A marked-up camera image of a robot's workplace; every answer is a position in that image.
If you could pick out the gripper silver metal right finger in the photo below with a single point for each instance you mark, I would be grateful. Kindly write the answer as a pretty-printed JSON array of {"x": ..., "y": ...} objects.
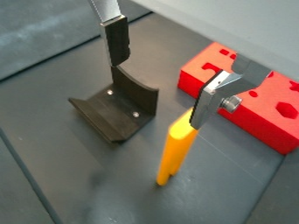
[{"x": 219, "y": 92}]

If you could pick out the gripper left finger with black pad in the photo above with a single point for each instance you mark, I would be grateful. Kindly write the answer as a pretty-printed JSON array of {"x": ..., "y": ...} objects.
[{"x": 113, "y": 29}]

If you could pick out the yellow two-pronged peg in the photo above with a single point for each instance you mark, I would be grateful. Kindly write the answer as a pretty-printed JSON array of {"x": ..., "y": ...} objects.
[{"x": 179, "y": 140}]

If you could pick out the red shape-sorting board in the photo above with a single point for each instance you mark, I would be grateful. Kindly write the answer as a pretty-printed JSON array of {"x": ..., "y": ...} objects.
[{"x": 268, "y": 112}]

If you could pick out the black curved holder stand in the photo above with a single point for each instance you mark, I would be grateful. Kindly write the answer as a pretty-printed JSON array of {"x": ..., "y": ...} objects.
[{"x": 120, "y": 109}]

